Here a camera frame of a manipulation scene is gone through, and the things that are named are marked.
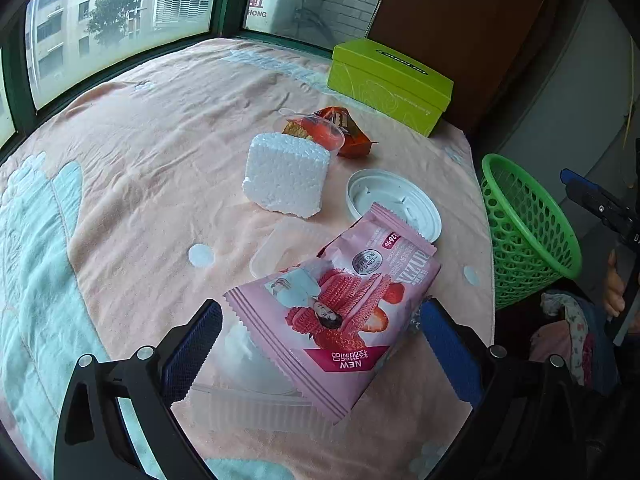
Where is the green plastic basket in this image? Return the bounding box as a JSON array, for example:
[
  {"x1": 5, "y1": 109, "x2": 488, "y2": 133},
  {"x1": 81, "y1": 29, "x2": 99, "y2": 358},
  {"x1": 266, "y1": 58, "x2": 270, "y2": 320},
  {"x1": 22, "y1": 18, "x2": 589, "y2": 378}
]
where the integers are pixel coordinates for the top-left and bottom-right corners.
[{"x1": 481, "y1": 153, "x2": 583, "y2": 311}]

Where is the white plastic lid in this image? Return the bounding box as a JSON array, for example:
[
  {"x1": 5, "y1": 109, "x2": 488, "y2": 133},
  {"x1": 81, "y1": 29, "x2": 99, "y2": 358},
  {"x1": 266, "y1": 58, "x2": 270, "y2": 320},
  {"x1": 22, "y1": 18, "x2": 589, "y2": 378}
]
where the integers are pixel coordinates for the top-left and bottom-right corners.
[{"x1": 346, "y1": 169, "x2": 443, "y2": 246}]

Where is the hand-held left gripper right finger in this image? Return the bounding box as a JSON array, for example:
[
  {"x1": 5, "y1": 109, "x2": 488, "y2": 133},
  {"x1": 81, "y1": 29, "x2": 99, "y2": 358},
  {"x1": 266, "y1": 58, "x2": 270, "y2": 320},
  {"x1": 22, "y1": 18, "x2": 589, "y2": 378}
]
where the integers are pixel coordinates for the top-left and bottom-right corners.
[{"x1": 419, "y1": 298, "x2": 603, "y2": 480}]

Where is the green cardboard box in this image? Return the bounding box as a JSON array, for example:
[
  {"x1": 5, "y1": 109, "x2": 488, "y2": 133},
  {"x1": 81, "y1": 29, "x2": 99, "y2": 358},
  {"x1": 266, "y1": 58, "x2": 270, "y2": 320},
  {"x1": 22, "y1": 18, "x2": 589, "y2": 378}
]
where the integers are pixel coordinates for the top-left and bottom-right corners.
[{"x1": 327, "y1": 38, "x2": 454, "y2": 138}]

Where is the brown wooden cabinet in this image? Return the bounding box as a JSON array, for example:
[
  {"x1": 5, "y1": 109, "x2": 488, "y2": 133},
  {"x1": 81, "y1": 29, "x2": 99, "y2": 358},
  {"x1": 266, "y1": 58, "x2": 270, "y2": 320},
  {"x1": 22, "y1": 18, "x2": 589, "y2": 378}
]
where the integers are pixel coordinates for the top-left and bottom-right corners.
[{"x1": 370, "y1": 0, "x2": 566, "y2": 131}]

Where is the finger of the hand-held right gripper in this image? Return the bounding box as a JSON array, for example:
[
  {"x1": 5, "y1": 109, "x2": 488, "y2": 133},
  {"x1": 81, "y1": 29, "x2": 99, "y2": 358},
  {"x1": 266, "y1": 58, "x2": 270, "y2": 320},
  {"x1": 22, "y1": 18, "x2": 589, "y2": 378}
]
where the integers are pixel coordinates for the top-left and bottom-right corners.
[{"x1": 559, "y1": 168, "x2": 633, "y2": 233}]

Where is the orange snack wrapper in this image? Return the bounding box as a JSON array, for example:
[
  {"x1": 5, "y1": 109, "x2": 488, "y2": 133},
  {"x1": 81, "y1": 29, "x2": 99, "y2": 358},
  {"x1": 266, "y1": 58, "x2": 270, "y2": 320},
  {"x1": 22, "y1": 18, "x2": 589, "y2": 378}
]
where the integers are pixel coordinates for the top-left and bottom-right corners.
[{"x1": 315, "y1": 106, "x2": 378, "y2": 160}]

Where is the white foam block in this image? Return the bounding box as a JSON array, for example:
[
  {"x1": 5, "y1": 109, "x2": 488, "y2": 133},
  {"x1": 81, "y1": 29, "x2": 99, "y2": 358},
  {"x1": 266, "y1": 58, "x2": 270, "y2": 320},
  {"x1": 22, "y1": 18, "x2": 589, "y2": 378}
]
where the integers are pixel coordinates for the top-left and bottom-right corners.
[{"x1": 242, "y1": 132, "x2": 332, "y2": 219}]

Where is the floral cloth pile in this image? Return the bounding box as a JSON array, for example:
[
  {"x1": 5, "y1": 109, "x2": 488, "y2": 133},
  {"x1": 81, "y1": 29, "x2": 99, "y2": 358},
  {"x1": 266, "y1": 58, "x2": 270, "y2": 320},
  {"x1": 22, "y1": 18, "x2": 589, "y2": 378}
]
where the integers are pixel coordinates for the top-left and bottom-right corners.
[{"x1": 530, "y1": 290, "x2": 621, "y2": 396}]

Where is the pink snack packet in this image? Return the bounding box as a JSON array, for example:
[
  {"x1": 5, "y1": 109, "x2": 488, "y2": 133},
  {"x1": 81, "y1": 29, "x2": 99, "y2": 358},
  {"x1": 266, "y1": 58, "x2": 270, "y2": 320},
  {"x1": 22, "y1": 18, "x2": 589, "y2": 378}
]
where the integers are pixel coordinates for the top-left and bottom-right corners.
[{"x1": 223, "y1": 202, "x2": 442, "y2": 425}]

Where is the clear plastic cup with food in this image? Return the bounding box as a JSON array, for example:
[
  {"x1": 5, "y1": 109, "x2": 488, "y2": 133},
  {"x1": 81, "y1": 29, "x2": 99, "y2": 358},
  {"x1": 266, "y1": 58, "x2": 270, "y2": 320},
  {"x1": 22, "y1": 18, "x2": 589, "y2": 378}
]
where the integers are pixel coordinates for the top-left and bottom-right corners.
[{"x1": 274, "y1": 108, "x2": 347, "y2": 156}]

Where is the green tree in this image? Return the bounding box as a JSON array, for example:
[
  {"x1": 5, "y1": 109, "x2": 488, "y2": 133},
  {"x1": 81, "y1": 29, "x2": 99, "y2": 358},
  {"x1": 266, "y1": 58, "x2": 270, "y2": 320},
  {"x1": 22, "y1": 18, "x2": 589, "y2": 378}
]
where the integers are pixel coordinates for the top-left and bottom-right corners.
[{"x1": 85, "y1": 0, "x2": 153, "y2": 46}]

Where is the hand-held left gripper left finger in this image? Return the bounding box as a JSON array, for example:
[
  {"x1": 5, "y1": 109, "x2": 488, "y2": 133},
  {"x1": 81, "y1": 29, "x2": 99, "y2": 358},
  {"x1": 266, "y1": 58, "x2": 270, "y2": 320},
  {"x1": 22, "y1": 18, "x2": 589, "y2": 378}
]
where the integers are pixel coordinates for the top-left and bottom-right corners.
[{"x1": 52, "y1": 299, "x2": 224, "y2": 480}]

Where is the clear plastic tray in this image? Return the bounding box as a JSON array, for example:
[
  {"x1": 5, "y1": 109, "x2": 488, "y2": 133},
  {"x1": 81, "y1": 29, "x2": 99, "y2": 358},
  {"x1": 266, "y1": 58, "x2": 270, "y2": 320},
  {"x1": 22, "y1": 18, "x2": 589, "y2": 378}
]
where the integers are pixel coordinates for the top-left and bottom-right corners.
[{"x1": 192, "y1": 224, "x2": 351, "y2": 436}]

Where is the person's right hand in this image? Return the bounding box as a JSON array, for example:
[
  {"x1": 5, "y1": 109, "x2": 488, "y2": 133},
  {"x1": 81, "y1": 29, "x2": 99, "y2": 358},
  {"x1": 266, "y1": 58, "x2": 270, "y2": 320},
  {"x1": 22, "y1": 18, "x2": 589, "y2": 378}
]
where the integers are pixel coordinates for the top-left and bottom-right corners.
[{"x1": 602, "y1": 250, "x2": 627, "y2": 319}]

